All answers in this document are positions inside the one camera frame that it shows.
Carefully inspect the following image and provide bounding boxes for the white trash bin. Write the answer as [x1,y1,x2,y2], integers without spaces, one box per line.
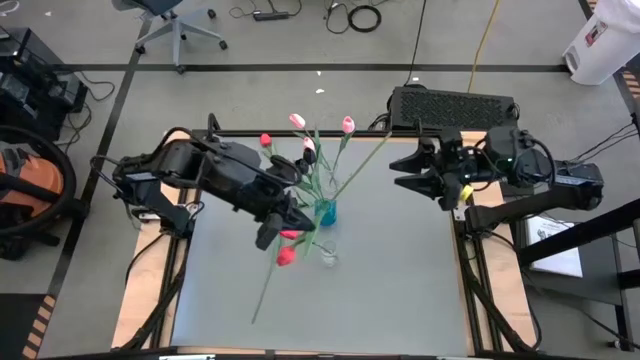
[562,0,640,86]

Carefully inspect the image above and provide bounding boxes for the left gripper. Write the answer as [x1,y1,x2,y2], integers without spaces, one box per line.
[197,140,318,234]

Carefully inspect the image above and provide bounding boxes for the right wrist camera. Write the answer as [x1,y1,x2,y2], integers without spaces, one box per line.
[438,184,464,212]

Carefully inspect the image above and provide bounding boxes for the clear glass vase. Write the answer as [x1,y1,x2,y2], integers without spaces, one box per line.
[319,239,339,269]
[322,167,342,194]

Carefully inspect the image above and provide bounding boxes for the black equipment case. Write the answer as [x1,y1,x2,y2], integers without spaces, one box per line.
[0,27,90,142]

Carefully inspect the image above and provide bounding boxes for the blue glass vase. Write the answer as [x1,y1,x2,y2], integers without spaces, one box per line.
[313,198,338,228]

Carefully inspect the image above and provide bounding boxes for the black metal stand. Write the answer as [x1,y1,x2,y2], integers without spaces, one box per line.
[516,198,640,351]

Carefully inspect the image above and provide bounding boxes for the black coiled cable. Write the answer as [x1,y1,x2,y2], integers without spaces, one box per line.
[346,3,383,34]

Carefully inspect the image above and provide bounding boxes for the black power strip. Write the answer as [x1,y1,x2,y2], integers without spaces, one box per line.
[252,10,291,23]

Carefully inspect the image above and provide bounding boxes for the pink artificial tulip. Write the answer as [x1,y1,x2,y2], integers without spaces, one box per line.
[330,115,357,176]
[303,137,331,176]
[288,113,331,181]

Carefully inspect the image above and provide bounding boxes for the orange shop vacuum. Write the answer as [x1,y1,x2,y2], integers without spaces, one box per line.
[0,124,90,261]

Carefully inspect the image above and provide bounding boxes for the white paper booklet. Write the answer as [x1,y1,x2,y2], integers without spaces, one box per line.
[524,212,585,279]

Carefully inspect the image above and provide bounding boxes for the black computer tower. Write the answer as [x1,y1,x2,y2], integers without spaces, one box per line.
[388,84,521,134]

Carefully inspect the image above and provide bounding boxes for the black hanging cable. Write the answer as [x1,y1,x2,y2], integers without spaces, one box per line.
[403,0,429,87]

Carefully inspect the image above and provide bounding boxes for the grey office chair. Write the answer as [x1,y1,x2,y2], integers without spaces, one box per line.
[110,0,230,76]

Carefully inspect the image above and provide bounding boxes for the wooden side board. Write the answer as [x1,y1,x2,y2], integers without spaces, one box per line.
[110,144,201,350]
[458,130,541,351]

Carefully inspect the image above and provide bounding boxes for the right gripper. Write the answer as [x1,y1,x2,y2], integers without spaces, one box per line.
[389,127,494,199]

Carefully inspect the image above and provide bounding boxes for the black table frame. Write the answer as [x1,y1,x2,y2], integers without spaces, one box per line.
[114,128,551,360]

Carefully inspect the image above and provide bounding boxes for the yellow hanging cable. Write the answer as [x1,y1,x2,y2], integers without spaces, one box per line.
[466,0,502,94]

